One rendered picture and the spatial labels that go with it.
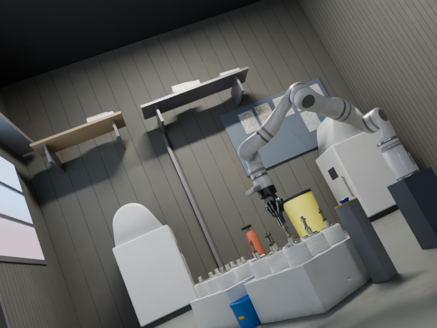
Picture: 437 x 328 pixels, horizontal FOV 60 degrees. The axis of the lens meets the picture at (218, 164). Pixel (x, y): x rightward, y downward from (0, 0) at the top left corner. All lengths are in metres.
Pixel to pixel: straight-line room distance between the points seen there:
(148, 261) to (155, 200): 1.07
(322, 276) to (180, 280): 2.59
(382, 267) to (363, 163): 3.06
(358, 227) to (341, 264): 0.16
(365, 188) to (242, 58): 2.50
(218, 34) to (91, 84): 1.92
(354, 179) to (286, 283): 3.02
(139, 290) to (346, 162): 2.60
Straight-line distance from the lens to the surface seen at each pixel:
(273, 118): 1.55
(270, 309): 1.68
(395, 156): 1.79
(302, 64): 5.76
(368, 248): 1.56
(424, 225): 1.78
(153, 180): 4.87
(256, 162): 1.58
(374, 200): 4.49
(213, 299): 2.00
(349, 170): 4.45
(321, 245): 1.60
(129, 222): 4.08
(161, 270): 3.97
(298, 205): 4.39
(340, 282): 1.57
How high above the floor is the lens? 0.32
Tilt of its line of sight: 13 degrees up
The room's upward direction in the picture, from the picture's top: 25 degrees counter-clockwise
